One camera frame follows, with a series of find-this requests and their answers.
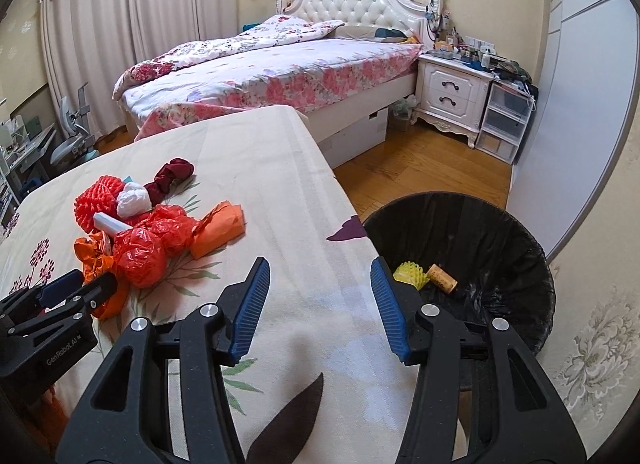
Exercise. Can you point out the white bed with floral sheet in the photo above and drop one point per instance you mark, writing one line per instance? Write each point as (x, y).
(300, 73)

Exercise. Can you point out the grey study desk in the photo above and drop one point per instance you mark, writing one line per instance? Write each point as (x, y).
(30, 143)

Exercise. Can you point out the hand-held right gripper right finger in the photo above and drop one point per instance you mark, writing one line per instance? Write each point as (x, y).
(390, 309)

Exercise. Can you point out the orange paper packet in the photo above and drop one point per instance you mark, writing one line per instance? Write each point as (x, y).
(220, 229)

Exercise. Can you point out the clear plastic bag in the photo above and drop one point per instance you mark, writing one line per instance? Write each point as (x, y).
(402, 113)

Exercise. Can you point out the red foam fruit net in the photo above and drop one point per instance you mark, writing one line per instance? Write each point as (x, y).
(97, 199)

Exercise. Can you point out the cream floral tablecloth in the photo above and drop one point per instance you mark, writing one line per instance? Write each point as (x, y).
(250, 168)

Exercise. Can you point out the floral quilt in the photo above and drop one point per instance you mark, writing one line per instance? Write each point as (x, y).
(225, 46)

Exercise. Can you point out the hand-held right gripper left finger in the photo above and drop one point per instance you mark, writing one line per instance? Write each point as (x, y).
(250, 304)

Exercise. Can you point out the wine cork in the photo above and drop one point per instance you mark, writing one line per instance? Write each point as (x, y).
(442, 278)

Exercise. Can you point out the red plastic bag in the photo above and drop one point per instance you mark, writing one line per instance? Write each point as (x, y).
(140, 259)
(170, 226)

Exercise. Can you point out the white paper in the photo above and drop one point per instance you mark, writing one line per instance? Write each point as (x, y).
(132, 201)

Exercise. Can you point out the white box under bed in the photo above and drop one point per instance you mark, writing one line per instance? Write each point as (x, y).
(355, 136)

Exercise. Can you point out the grey desk chair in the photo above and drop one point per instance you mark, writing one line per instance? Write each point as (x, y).
(70, 148)

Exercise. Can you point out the trash bin with black liner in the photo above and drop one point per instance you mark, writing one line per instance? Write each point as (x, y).
(475, 234)

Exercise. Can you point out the pile of small toiletries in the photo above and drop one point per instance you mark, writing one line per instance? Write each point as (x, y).
(475, 51)

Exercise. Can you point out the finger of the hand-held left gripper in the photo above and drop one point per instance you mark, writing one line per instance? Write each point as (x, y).
(62, 289)
(97, 291)

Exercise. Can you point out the orange foil wrapper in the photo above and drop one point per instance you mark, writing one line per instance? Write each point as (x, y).
(95, 254)

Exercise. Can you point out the beige curtains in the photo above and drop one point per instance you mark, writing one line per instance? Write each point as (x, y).
(100, 18)

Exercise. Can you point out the beige pillow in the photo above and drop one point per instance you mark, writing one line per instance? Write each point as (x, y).
(357, 32)

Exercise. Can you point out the dark red cloth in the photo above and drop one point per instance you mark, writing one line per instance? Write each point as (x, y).
(170, 173)

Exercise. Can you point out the white tube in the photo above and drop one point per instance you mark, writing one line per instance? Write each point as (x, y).
(110, 223)

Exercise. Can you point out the white nightstand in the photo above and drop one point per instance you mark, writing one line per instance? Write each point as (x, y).
(450, 88)

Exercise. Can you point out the white bookshelf with books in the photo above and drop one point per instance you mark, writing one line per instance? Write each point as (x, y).
(7, 194)

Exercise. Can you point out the white tufted headboard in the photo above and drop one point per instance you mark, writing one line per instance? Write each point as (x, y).
(355, 3)

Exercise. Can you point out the clear plastic drawer unit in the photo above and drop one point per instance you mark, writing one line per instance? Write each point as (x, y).
(500, 118)

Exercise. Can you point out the yellow foam fruit net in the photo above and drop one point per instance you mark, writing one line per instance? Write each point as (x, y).
(412, 274)

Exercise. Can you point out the white sliding wardrobe door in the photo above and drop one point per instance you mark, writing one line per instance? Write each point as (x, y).
(575, 118)

